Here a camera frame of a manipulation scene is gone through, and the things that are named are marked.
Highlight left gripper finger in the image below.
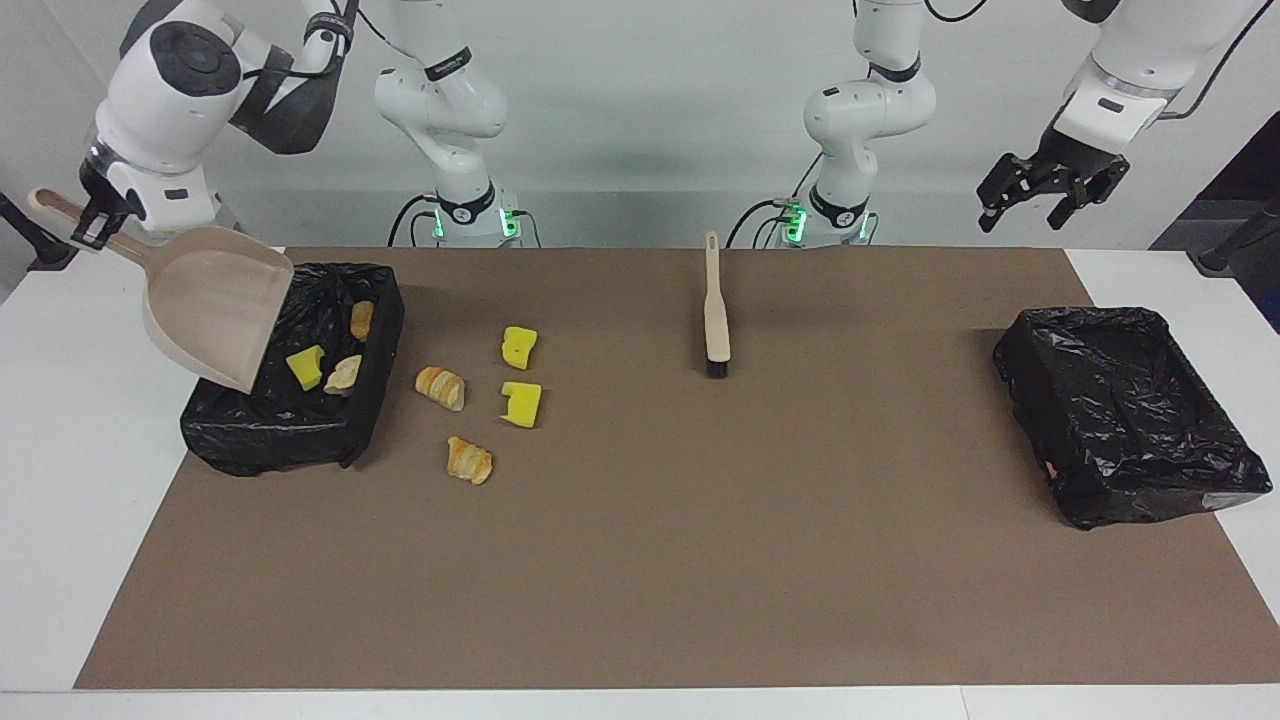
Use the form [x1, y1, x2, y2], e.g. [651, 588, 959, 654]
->
[1047, 170, 1129, 229]
[977, 152, 1038, 233]

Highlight beige plastic dustpan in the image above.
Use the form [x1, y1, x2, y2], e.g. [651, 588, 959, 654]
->
[27, 188, 296, 395]

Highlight small yellow sponge wedge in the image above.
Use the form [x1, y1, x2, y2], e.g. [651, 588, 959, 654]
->
[286, 344, 327, 392]

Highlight beige brush black bristles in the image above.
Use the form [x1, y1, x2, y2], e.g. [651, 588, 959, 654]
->
[702, 231, 732, 379]

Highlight black lined bin pink mark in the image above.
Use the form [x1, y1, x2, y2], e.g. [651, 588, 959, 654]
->
[993, 306, 1274, 531]

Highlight black bag lined bin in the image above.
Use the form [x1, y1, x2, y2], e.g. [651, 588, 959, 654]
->
[181, 263, 406, 477]

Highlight white power strip box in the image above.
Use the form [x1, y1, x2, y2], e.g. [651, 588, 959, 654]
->
[180, 193, 241, 241]

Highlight striped croissant bread piece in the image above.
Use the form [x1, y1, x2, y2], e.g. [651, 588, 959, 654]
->
[415, 366, 467, 412]
[446, 436, 494, 486]

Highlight yellow notched sponge piece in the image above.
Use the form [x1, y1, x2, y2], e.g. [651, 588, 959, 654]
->
[500, 381, 543, 429]

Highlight brown table mat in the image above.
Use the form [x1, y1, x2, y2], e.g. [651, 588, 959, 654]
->
[75, 247, 1280, 691]

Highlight black camera stand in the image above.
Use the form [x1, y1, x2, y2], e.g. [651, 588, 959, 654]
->
[1187, 195, 1280, 276]
[0, 192, 81, 273]

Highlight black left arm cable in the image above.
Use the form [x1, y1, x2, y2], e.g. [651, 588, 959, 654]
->
[1155, 0, 1271, 121]

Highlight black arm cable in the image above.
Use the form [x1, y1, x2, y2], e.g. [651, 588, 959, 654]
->
[1155, 0, 1271, 121]
[240, 0, 363, 86]

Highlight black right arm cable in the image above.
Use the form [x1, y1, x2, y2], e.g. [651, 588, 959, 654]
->
[240, 0, 363, 86]

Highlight black left base cables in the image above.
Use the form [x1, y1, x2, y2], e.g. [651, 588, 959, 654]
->
[725, 197, 801, 248]

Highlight black base cables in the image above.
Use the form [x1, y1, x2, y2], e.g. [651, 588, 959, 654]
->
[388, 193, 441, 248]
[725, 197, 801, 248]

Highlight black right base cables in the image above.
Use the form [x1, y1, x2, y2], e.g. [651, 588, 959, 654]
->
[388, 193, 441, 248]

